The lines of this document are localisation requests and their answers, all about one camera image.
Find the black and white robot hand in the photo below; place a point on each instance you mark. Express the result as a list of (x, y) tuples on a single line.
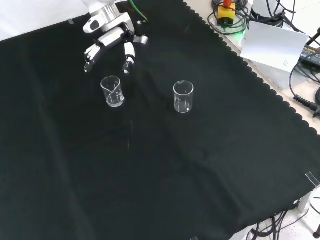
[(112, 37)]

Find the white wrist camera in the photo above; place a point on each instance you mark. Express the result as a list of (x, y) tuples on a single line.
[(91, 25)]

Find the pale board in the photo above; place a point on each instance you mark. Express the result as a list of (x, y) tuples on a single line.
[(272, 45)]

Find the black bench cloth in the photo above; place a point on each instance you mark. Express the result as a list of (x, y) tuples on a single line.
[(150, 150)]

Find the clear cloth clip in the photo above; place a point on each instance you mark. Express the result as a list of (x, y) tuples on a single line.
[(71, 22), (312, 178)]

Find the yellow stop button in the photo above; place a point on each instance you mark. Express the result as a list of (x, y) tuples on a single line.
[(226, 12)]

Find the black power adapter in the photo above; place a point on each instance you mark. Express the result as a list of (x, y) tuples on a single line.
[(311, 55)]

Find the clear glass beaker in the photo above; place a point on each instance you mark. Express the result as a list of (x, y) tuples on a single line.
[(183, 100), (113, 95)]

